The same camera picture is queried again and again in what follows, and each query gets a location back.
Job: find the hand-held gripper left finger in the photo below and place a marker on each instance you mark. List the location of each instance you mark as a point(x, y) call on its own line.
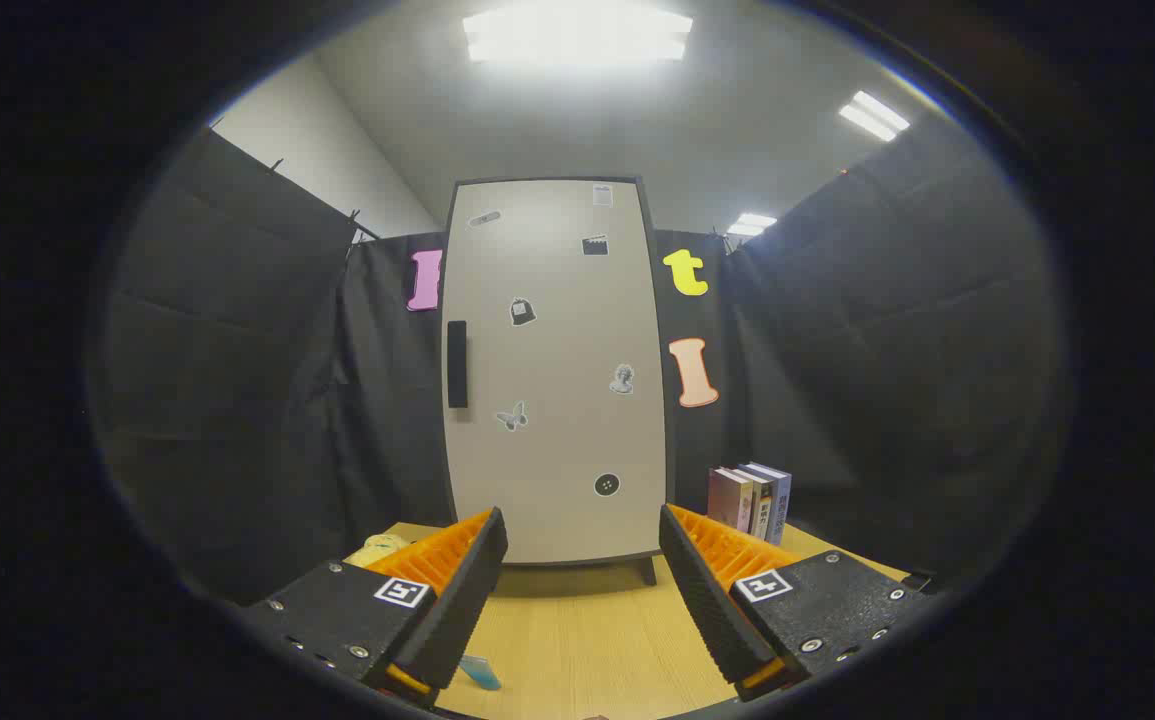
point(462, 600)

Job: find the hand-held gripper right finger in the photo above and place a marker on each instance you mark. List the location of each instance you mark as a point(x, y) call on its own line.
point(707, 600)

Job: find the white and blue tube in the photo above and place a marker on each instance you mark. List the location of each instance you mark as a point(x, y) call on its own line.
point(482, 673)

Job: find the dark grey cabinet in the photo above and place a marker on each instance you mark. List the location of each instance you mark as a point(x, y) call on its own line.
point(647, 572)

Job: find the yellow plush toy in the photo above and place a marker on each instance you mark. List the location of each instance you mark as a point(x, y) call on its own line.
point(377, 550)

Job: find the pink-brown book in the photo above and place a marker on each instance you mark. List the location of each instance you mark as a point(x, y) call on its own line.
point(727, 498)

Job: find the white book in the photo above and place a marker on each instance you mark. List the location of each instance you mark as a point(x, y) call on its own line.
point(759, 505)

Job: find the blue-grey book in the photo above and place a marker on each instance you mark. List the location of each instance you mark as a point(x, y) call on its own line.
point(780, 500)

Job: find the black backdrop cloth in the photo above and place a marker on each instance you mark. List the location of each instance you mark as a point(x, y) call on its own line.
point(257, 400)

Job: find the small ceiling light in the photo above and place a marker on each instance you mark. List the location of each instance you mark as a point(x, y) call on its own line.
point(752, 225)

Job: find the twin strip ceiling light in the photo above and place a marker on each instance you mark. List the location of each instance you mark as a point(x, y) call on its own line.
point(874, 115)

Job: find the large ceiling light panel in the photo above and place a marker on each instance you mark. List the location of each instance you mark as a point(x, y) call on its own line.
point(577, 35)

